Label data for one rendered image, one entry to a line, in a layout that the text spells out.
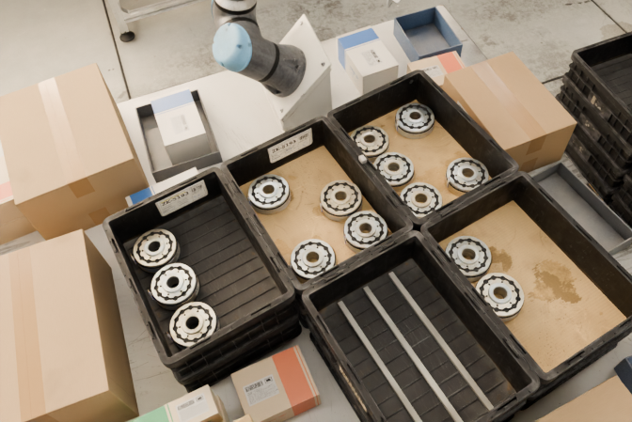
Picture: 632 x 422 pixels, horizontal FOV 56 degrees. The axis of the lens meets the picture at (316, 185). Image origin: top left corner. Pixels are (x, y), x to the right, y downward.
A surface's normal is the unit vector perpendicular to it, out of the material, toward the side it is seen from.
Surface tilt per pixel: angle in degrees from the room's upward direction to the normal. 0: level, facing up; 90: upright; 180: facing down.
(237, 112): 0
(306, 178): 0
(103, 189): 90
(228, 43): 46
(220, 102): 0
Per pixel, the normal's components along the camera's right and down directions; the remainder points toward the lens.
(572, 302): -0.06, -0.57
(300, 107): 0.33, 0.76
